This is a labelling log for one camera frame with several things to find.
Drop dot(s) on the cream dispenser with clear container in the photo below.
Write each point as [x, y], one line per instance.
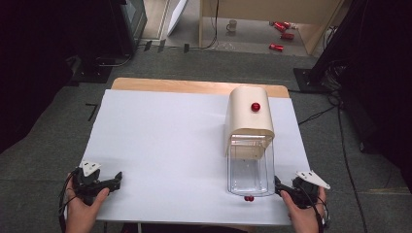
[249, 129]

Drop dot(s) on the black curtain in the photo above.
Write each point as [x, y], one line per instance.
[39, 64]
[382, 81]

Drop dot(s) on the person's left hand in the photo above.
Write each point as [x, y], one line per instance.
[82, 213]

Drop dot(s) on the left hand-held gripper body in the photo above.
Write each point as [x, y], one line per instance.
[86, 186]

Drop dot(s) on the black stand base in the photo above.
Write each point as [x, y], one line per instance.
[309, 81]

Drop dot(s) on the red can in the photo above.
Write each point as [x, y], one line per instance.
[287, 36]
[280, 26]
[276, 47]

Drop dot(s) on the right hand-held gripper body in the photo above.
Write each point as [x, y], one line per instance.
[306, 191]

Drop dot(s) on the grey mug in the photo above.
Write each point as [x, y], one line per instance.
[231, 25]

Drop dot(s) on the white board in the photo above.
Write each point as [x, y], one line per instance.
[176, 14]

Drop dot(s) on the black monitor cabinet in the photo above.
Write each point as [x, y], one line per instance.
[129, 22]

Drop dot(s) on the person's right hand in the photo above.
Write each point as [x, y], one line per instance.
[302, 216]

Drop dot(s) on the white table cover sheet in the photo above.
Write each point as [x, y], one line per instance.
[162, 145]

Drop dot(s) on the person's dark clothing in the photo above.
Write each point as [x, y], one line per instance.
[181, 229]

